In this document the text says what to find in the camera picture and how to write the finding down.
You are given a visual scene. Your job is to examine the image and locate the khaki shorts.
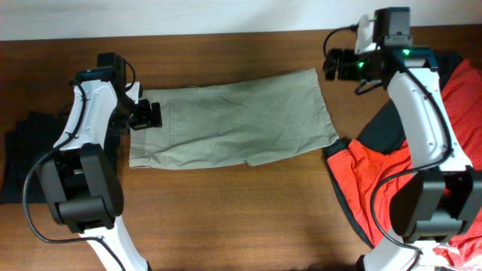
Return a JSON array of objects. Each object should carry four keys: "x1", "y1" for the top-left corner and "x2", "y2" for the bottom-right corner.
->
[{"x1": 129, "y1": 69, "x2": 339, "y2": 170}]

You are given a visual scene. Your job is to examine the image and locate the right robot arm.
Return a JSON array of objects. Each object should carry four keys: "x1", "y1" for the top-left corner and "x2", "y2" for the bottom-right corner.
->
[{"x1": 328, "y1": 48, "x2": 481, "y2": 270}]

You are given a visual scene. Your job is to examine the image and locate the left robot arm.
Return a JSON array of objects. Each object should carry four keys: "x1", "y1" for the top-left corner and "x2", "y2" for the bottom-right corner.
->
[{"x1": 32, "y1": 65, "x2": 162, "y2": 270}]

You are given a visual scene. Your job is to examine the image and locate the black garment under pile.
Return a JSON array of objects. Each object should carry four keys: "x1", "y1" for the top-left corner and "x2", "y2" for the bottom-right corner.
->
[{"x1": 323, "y1": 102, "x2": 410, "y2": 248}]

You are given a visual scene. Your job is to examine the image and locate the folded black pants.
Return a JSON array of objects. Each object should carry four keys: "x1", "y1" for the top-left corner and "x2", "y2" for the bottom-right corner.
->
[{"x1": 1, "y1": 104, "x2": 72, "y2": 205}]

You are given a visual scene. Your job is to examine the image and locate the red shorts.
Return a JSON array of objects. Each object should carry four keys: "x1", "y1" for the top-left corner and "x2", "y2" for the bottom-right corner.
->
[{"x1": 327, "y1": 60, "x2": 481, "y2": 270}]

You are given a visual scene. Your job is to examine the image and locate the red white patterned garment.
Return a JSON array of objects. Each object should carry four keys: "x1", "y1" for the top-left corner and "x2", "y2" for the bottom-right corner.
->
[{"x1": 413, "y1": 241, "x2": 481, "y2": 271}]

